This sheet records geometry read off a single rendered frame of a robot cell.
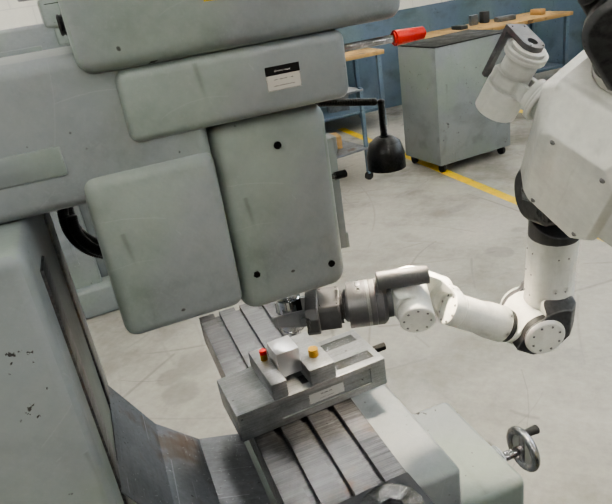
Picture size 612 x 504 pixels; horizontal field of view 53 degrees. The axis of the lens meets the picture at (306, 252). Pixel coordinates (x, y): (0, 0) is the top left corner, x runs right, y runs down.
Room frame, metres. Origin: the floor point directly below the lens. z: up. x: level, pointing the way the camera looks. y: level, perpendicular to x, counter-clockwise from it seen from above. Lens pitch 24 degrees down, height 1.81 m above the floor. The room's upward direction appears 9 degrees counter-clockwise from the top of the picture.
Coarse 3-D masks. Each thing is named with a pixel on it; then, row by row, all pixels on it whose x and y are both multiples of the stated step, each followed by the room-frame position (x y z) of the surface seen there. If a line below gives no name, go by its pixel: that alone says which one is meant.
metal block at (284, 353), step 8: (288, 336) 1.16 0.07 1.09; (272, 344) 1.13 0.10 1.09; (280, 344) 1.13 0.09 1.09; (288, 344) 1.12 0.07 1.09; (272, 352) 1.11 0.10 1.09; (280, 352) 1.10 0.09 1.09; (288, 352) 1.10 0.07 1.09; (296, 352) 1.10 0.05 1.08; (272, 360) 1.12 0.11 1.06; (280, 360) 1.09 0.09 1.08; (288, 360) 1.10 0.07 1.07; (296, 360) 1.10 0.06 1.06; (280, 368) 1.09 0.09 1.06; (288, 368) 1.10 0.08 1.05; (296, 368) 1.10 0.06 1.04
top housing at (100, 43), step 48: (96, 0) 0.83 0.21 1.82; (144, 0) 0.84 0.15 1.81; (192, 0) 0.86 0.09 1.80; (240, 0) 0.88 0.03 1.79; (288, 0) 0.90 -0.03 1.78; (336, 0) 0.92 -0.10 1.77; (384, 0) 0.94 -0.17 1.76; (96, 48) 0.82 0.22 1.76; (144, 48) 0.84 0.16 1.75; (192, 48) 0.86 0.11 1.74
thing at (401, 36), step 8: (392, 32) 0.98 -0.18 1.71; (400, 32) 0.97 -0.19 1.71; (408, 32) 0.98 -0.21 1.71; (416, 32) 0.98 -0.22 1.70; (424, 32) 0.98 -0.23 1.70; (368, 40) 0.96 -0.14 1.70; (376, 40) 0.97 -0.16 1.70; (384, 40) 0.97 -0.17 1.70; (392, 40) 0.97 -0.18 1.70; (400, 40) 0.97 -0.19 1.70; (408, 40) 0.98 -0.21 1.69; (416, 40) 0.99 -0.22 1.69; (344, 48) 0.95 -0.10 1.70; (352, 48) 0.95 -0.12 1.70; (360, 48) 0.96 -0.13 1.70
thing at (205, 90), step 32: (320, 32) 0.93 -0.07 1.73; (160, 64) 0.86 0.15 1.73; (192, 64) 0.87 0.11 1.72; (224, 64) 0.88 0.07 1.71; (256, 64) 0.89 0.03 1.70; (288, 64) 0.91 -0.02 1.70; (320, 64) 0.92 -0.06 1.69; (128, 96) 0.84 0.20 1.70; (160, 96) 0.85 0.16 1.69; (192, 96) 0.86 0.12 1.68; (224, 96) 0.88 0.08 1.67; (256, 96) 0.89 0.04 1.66; (288, 96) 0.90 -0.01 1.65; (320, 96) 0.92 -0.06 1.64; (128, 128) 0.84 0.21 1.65; (160, 128) 0.85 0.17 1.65; (192, 128) 0.87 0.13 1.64
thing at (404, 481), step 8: (392, 480) 0.66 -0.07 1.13; (400, 480) 0.66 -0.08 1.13; (408, 480) 0.66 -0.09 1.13; (376, 488) 0.64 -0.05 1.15; (384, 488) 0.64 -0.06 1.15; (392, 488) 0.63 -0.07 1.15; (400, 488) 0.63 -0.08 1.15; (408, 488) 0.63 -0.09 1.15; (416, 488) 0.64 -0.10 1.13; (360, 496) 0.64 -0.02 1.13; (368, 496) 0.63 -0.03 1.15; (376, 496) 0.62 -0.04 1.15; (384, 496) 0.62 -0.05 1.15; (392, 496) 0.62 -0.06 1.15; (400, 496) 0.62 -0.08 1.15; (408, 496) 0.61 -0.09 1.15; (416, 496) 0.61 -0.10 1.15; (424, 496) 0.62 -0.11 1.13
